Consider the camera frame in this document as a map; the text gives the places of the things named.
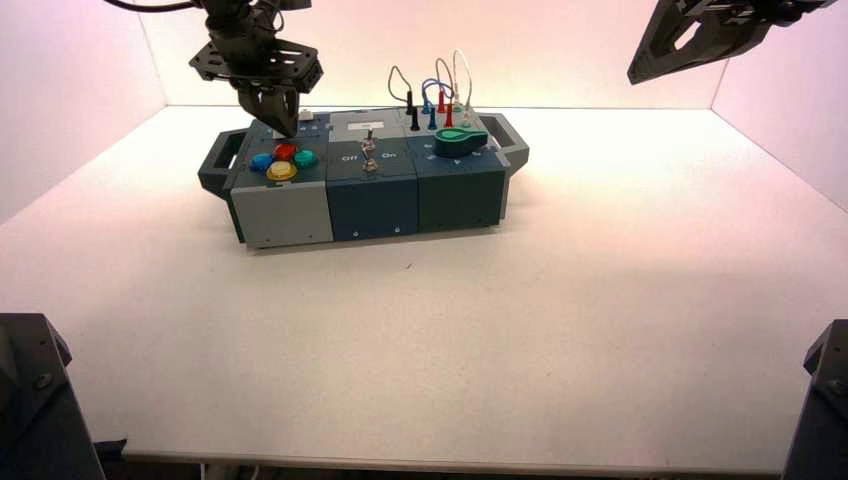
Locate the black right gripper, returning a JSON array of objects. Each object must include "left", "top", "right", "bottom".
[{"left": 627, "top": 0, "right": 837, "bottom": 86}]

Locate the white cable with green plugs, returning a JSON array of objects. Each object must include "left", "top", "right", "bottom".
[{"left": 451, "top": 48, "right": 475, "bottom": 130}]

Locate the blue cable with blue plugs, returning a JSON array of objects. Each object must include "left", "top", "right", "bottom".
[{"left": 420, "top": 78, "right": 456, "bottom": 132}]

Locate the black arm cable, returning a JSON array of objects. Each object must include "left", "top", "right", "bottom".
[{"left": 101, "top": 0, "right": 201, "bottom": 14}]

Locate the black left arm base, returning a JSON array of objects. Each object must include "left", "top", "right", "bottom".
[{"left": 0, "top": 312, "right": 107, "bottom": 480}]

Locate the grey and blue task box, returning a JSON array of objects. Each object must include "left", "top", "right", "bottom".
[{"left": 197, "top": 109, "right": 531, "bottom": 251}]

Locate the brown cable with red plugs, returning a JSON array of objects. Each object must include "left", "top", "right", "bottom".
[{"left": 434, "top": 57, "right": 457, "bottom": 129}]

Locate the metal toggle switch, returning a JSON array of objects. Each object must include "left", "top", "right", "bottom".
[{"left": 360, "top": 128, "right": 381, "bottom": 176}]

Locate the green rotary knob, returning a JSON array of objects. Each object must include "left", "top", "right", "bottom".
[{"left": 433, "top": 128, "right": 490, "bottom": 160}]

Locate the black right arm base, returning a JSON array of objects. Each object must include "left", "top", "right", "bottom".
[{"left": 783, "top": 319, "right": 848, "bottom": 480}]

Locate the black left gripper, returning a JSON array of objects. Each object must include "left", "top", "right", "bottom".
[{"left": 189, "top": 38, "right": 325, "bottom": 139}]

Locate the grey cable with black plugs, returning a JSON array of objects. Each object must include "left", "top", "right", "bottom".
[{"left": 387, "top": 64, "right": 421, "bottom": 132}]

